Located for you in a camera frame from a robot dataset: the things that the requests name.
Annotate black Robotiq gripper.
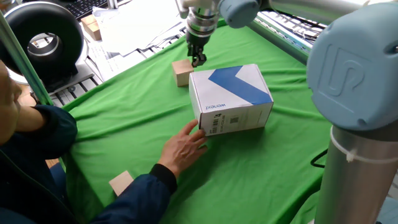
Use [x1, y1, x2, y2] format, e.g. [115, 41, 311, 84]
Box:
[185, 30, 210, 68]

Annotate brown wooden cube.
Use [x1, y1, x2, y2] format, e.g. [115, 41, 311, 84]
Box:
[171, 58, 195, 88]

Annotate white blue cardboard box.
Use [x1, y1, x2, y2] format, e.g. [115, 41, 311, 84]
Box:
[188, 63, 274, 137]

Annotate right forearm in blue sleeve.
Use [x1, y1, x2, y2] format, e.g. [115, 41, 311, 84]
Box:
[90, 164, 178, 224]

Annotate person's right hand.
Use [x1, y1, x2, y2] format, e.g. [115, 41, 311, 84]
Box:
[157, 119, 208, 179]

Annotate green cloth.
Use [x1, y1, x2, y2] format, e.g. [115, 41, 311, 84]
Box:
[58, 17, 333, 224]

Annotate wooden block on desk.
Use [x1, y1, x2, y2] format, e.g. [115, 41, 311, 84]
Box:
[85, 21, 103, 41]
[80, 14, 97, 28]

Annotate black keyboard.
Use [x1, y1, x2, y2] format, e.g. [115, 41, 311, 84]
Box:
[62, 0, 109, 19]

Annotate pale wooden cube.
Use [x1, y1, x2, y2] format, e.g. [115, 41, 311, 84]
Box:
[108, 170, 134, 197]

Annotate person's head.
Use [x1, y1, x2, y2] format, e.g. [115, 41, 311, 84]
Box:
[0, 60, 22, 146]

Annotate person's torso and legs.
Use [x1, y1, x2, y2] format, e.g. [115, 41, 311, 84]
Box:
[0, 104, 78, 224]

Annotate grey table side rail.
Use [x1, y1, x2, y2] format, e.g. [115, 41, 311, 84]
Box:
[248, 12, 312, 65]

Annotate black ring light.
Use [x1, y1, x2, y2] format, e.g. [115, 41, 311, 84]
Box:
[0, 1, 96, 94]

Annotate aluminium frame post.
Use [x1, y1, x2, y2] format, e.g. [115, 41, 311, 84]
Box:
[0, 11, 54, 106]

